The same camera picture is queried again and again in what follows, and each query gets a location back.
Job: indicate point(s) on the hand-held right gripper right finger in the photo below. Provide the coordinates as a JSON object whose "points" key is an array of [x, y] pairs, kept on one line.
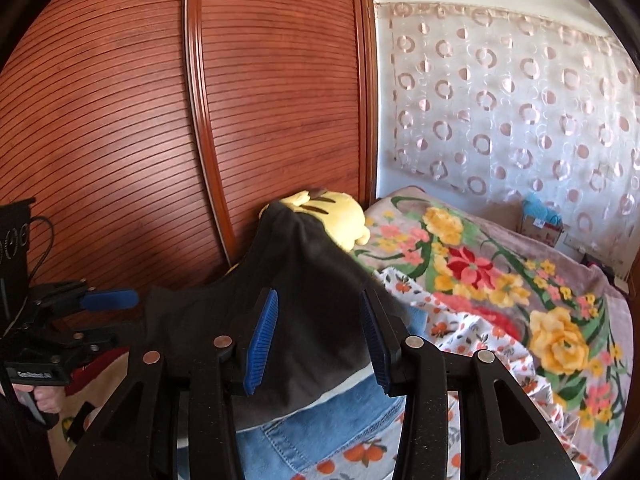
{"points": [[376, 350]]}

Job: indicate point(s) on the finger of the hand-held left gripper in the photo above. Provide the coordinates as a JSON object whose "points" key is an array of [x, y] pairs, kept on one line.
{"points": [[110, 337], [110, 300]]}

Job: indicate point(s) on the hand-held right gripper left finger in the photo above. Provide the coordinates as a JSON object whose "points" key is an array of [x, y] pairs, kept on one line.
{"points": [[260, 345]]}

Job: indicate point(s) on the black pants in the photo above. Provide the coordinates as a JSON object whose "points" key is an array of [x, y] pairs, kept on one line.
{"points": [[310, 300]]}

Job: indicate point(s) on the person's left hand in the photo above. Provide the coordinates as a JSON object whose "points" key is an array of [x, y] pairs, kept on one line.
{"points": [[50, 400]]}

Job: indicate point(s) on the red cream printed cloth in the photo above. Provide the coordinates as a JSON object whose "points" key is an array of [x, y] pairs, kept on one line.
{"points": [[100, 375]]}

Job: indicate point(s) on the orange fruit print cloth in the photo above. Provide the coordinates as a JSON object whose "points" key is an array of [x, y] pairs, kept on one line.
{"points": [[450, 337]]}

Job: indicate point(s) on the blue denim jeans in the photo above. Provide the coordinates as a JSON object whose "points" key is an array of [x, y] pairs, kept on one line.
{"points": [[320, 425]]}

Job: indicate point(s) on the yellow plush toy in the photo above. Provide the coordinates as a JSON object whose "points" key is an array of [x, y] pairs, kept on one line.
{"points": [[340, 215]]}

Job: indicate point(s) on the pink floral blanket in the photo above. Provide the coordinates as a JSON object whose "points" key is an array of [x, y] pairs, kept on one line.
{"points": [[500, 270]]}

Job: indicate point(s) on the wooden slatted wardrobe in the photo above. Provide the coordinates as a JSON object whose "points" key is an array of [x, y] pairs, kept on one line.
{"points": [[150, 110]]}

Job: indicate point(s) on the small box with blue item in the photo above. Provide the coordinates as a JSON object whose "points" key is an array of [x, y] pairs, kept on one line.
{"points": [[542, 230]]}

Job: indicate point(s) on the sheer circle pattern curtain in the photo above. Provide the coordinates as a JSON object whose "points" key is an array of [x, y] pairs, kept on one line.
{"points": [[500, 110]]}

